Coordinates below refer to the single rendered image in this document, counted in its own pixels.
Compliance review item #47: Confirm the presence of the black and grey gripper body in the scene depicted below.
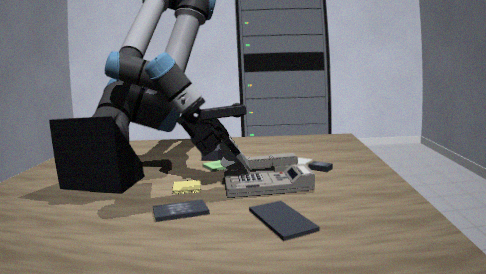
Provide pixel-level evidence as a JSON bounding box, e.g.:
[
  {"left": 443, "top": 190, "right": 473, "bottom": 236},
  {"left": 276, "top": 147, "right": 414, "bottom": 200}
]
[{"left": 176, "top": 98, "right": 229, "bottom": 156}]

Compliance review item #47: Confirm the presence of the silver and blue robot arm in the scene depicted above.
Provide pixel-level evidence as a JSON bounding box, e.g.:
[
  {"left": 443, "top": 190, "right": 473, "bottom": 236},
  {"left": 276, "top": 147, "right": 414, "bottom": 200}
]
[{"left": 92, "top": 0, "right": 246, "bottom": 142}]

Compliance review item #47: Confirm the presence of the light green sticky note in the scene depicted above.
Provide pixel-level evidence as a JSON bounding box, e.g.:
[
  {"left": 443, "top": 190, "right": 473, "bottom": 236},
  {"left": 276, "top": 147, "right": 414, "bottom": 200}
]
[{"left": 203, "top": 160, "right": 226, "bottom": 172}]

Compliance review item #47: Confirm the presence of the white sheet of paper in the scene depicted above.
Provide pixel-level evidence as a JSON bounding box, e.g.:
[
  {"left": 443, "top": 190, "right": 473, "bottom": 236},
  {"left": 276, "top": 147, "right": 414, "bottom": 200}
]
[{"left": 298, "top": 158, "right": 312, "bottom": 164}]

